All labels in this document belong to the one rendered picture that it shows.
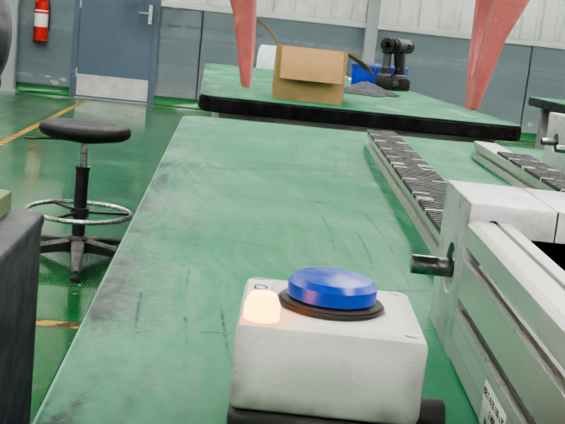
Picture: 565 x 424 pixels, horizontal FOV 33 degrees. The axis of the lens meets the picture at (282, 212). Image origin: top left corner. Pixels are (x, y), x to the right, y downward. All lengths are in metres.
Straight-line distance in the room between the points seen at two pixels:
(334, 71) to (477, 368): 2.27
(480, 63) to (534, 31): 11.73
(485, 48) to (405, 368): 0.13
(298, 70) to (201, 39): 8.90
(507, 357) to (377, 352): 0.07
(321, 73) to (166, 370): 2.25
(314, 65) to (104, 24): 8.96
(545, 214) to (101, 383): 0.26
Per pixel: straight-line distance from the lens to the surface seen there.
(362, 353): 0.40
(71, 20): 11.68
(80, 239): 3.80
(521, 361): 0.41
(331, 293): 0.41
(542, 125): 5.24
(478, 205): 0.55
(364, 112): 2.65
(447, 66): 11.86
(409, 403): 0.40
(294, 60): 2.73
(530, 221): 0.56
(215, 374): 0.50
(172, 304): 0.62
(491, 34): 0.40
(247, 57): 0.40
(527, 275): 0.43
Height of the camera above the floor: 0.96
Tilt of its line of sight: 10 degrees down
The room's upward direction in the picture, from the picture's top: 6 degrees clockwise
